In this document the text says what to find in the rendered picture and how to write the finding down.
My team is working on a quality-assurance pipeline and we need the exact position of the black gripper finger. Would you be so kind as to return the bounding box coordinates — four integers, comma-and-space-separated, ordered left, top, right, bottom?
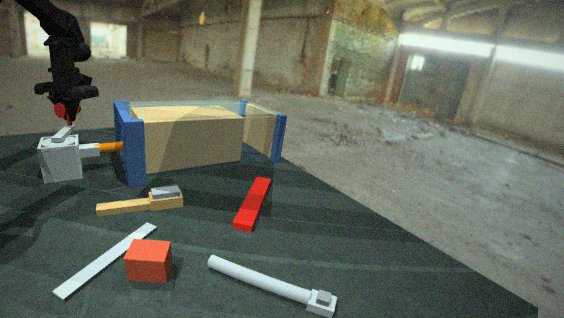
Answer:
63, 97, 81, 121
47, 93, 68, 121

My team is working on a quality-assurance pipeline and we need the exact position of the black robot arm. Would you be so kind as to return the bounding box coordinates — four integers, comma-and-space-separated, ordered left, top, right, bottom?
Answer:
15, 0, 93, 87

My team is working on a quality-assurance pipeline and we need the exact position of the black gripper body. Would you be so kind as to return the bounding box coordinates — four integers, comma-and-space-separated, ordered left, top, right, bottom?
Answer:
34, 63, 99, 100

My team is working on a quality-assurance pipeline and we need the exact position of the grey rod with square end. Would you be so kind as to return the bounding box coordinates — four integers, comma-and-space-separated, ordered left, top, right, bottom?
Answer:
207, 255, 337, 318

